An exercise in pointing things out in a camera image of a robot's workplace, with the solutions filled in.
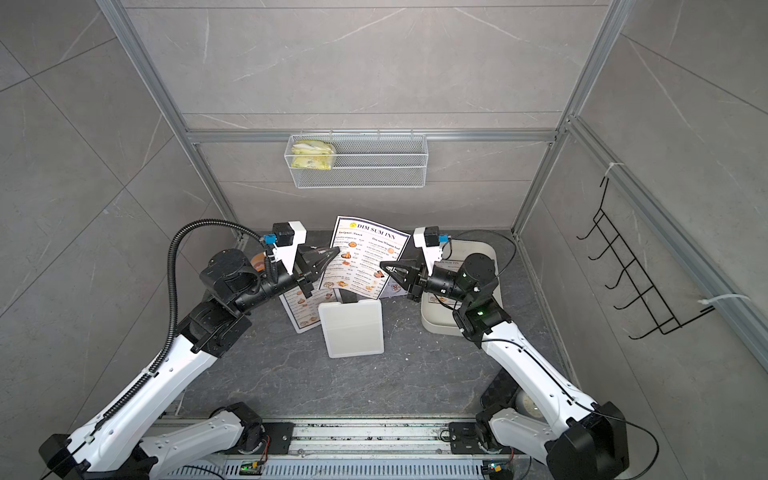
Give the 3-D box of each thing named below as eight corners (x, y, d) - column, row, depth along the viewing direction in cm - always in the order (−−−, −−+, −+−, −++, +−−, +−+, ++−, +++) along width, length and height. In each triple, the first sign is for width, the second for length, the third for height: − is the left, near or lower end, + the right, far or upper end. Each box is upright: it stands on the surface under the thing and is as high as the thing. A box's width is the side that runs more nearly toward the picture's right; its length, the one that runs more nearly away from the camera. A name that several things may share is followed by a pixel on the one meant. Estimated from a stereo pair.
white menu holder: (330, 358, 89) (317, 329, 73) (331, 335, 94) (319, 303, 78) (385, 353, 90) (383, 323, 74) (383, 331, 94) (381, 298, 79)
